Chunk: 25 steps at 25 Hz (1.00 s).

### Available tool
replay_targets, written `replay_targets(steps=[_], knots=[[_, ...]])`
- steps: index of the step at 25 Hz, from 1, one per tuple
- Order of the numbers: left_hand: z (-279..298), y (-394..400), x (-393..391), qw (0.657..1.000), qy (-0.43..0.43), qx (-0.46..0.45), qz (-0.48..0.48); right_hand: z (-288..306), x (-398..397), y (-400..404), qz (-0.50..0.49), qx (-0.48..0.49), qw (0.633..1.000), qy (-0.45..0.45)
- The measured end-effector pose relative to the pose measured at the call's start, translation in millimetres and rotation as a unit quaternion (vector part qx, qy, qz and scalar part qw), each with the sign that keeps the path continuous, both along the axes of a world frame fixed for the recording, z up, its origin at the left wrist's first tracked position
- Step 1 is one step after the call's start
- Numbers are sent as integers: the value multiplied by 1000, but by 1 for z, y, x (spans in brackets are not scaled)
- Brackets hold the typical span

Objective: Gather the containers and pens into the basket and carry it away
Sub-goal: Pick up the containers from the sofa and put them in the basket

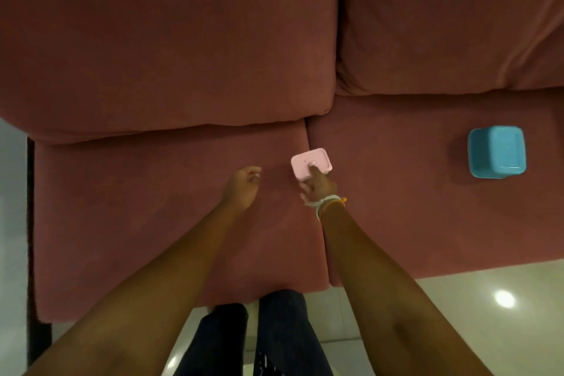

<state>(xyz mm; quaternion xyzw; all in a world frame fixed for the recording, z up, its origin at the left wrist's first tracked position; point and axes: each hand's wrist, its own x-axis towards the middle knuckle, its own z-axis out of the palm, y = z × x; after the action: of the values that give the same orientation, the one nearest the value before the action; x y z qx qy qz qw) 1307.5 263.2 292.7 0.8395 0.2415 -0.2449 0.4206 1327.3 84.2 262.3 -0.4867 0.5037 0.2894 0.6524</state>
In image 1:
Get person's left hand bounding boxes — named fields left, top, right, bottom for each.
left=220, top=165, right=263, bottom=213

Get person's right hand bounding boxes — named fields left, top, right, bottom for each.
left=299, top=164, right=338, bottom=207

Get small pink box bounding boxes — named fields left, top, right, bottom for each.
left=290, top=147, right=334, bottom=184

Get white lidded container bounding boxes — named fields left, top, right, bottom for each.
left=467, top=126, right=528, bottom=180

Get person's left forearm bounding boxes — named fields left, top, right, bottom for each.
left=24, top=202, right=247, bottom=376

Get person's right forearm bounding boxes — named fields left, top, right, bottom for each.
left=318, top=202, right=494, bottom=376

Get dark blue jeans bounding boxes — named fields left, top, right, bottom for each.
left=174, top=290, right=334, bottom=376

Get red fabric sofa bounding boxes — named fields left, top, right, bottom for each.
left=0, top=0, right=564, bottom=324

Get white orange thread bracelets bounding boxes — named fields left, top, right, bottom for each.
left=304, top=194, right=348, bottom=221

